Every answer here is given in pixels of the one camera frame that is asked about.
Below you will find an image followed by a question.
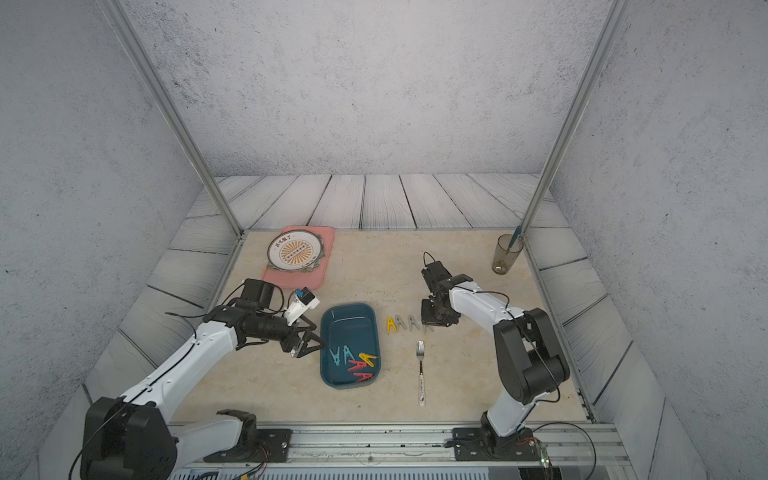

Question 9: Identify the teal clothespin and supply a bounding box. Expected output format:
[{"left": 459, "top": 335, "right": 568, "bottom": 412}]
[
  {"left": 342, "top": 345, "right": 355, "bottom": 364},
  {"left": 330, "top": 346, "right": 341, "bottom": 366}
]

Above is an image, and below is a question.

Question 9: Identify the teal plastic storage box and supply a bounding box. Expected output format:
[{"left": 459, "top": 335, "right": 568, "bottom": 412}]
[{"left": 320, "top": 303, "right": 381, "bottom": 389}]

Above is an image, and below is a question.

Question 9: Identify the yellow clothespin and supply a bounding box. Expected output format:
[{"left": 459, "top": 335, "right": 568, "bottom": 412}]
[
  {"left": 386, "top": 317, "right": 398, "bottom": 334},
  {"left": 359, "top": 353, "right": 378, "bottom": 368}
]

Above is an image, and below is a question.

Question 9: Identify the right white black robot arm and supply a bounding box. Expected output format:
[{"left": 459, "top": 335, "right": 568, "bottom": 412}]
[{"left": 421, "top": 260, "right": 571, "bottom": 443}]

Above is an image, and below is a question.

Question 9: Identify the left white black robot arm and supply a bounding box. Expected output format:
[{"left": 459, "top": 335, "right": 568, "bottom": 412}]
[{"left": 69, "top": 279, "right": 325, "bottom": 479}]

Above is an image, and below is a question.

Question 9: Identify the silver fork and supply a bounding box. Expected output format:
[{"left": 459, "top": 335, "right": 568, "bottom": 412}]
[{"left": 416, "top": 340, "right": 426, "bottom": 406}]

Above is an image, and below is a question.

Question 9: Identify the pink plastic tray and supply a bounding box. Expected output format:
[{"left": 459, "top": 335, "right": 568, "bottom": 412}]
[{"left": 262, "top": 226, "right": 335, "bottom": 290}]

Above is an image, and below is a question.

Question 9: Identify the red clothespin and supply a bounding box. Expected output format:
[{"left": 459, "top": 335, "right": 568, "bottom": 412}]
[
  {"left": 353, "top": 372, "right": 374, "bottom": 383},
  {"left": 348, "top": 360, "right": 369, "bottom": 371}
]

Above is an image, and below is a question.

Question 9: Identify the round patterned plate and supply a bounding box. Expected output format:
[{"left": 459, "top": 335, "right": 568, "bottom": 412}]
[{"left": 267, "top": 229, "right": 325, "bottom": 272}]

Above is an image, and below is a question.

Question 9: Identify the olive glass cup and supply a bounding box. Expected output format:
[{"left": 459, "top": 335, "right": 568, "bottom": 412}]
[{"left": 491, "top": 234, "right": 523, "bottom": 275}]

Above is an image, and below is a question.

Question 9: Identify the teal pen in cup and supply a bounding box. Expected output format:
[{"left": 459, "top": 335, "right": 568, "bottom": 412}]
[{"left": 507, "top": 225, "right": 522, "bottom": 251}]

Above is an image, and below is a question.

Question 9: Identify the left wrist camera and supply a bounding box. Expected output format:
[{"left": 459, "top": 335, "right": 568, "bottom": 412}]
[{"left": 283, "top": 288, "right": 319, "bottom": 325}]

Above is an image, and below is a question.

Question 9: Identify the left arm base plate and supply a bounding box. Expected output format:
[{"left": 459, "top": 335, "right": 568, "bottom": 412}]
[{"left": 203, "top": 428, "right": 293, "bottom": 464}]

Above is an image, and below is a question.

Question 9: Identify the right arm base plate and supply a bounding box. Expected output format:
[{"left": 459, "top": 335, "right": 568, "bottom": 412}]
[{"left": 444, "top": 428, "right": 541, "bottom": 462}]

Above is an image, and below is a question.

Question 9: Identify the black cable at base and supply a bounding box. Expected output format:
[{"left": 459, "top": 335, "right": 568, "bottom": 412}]
[{"left": 530, "top": 423, "right": 599, "bottom": 480}]

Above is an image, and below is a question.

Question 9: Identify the aluminium mounting rail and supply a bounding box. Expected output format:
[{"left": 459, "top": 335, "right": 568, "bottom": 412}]
[{"left": 107, "top": 422, "right": 637, "bottom": 480}]

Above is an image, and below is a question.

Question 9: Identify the left aluminium frame post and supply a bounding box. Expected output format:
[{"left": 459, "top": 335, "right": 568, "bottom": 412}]
[{"left": 98, "top": 0, "right": 244, "bottom": 239}]

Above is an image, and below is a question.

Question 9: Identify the aluminium frame post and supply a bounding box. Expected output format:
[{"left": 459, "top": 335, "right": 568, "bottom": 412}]
[
  {"left": 98, "top": 0, "right": 244, "bottom": 239},
  {"left": 519, "top": 0, "right": 630, "bottom": 237}
]

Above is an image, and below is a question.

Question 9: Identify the right aluminium frame post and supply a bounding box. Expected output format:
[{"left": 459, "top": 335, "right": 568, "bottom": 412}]
[{"left": 519, "top": 0, "right": 630, "bottom": 237}]

